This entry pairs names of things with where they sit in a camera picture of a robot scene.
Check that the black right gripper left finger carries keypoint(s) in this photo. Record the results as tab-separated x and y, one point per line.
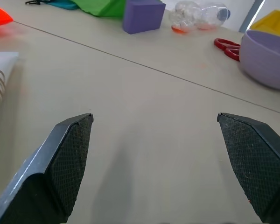
60	168

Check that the clear plastic bottle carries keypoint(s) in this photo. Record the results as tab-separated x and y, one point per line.
196	15

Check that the purple foam block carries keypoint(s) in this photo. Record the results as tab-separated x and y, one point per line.
142	16

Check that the black binder clip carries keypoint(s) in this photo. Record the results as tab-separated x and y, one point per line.
32	2

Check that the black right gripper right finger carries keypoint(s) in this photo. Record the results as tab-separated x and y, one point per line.
254	163

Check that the yellow plastic box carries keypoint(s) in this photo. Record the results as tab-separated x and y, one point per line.
273	23

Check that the lavender plastic bowl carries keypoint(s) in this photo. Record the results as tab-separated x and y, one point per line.
266	60

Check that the green cloth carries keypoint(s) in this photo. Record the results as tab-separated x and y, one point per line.
102	7

